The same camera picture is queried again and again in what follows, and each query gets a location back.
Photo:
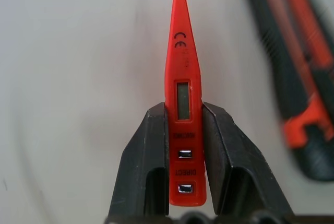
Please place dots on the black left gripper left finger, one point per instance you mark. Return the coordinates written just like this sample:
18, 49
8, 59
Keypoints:
141, 161

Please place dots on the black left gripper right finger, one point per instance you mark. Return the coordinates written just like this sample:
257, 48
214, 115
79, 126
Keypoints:
235, 161

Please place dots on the red voltage tester pen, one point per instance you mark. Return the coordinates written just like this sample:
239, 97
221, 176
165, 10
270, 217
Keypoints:
184, 51

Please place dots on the orange and black utility knife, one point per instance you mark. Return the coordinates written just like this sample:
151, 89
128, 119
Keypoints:
295, 72

